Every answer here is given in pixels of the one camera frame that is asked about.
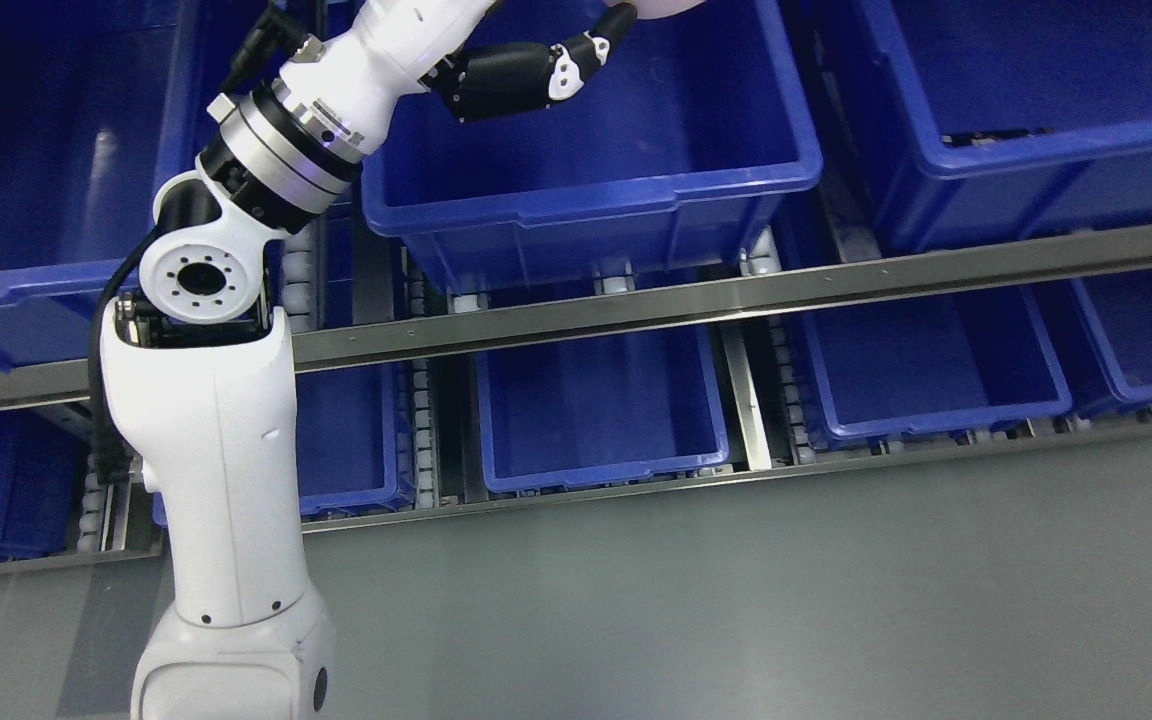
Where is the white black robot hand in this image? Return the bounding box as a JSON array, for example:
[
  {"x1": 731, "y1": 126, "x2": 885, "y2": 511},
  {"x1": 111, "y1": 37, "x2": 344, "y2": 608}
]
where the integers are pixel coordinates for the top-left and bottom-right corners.
[{"x1": 274, "y1": 1, "x2": 639, "y2": 160}]

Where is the pink bowl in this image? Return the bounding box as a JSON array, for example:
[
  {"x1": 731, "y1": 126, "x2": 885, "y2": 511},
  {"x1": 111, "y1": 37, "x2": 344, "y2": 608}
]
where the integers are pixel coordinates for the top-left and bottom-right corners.
[{"x1": 628, "y1": 0, "x2": 705, "y2": 20}]

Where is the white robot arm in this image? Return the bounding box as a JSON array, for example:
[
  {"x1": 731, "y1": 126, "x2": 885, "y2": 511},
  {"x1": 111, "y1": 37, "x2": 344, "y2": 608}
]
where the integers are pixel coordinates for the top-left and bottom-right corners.
[{"x1": 88, "y1": 1, "x2": 493, "y2": 719}]

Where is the blue bin upper middle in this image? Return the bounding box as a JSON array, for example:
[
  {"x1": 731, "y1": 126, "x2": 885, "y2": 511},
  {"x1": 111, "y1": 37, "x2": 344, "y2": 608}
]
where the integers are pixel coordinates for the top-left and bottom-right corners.
[{"x1": 361, "y1": 1, "x2": 823, "y2": 295}]

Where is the blue bin lower middle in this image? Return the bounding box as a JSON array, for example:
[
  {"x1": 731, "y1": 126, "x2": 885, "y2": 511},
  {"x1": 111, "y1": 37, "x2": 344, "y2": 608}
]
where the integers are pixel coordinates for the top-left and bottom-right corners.
[{"x1": 473, "y1": 325, "x2": 730, "y2": 493}]

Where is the blue bin upper left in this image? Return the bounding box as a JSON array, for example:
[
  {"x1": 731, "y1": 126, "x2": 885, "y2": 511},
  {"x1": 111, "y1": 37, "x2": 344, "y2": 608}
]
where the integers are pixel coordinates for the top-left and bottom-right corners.
[{"x1": 0, "y1": 1, "x2": 265, "y2": 372}]

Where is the blue bin far left lower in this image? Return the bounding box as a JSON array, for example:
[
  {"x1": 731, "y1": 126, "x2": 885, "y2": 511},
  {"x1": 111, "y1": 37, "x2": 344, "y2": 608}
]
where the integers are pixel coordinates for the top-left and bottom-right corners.
[{"x1": 0, "y1": 414, "x2": 88, "y2": 562}]

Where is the blue bin upper right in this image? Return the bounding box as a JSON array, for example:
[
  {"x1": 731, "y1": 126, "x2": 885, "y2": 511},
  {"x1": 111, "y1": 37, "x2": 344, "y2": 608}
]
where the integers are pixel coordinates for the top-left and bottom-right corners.
[{"x1": 804, "y1": 1, "x2": 1152, "y2": 255}]

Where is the steel shelf rail upper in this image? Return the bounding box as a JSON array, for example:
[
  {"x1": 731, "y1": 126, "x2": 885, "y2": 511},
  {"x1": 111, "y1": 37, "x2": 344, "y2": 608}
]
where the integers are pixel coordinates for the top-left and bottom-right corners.
[{"x1": 0, "y1": 215, "x2": 1152, "y2": 414}]

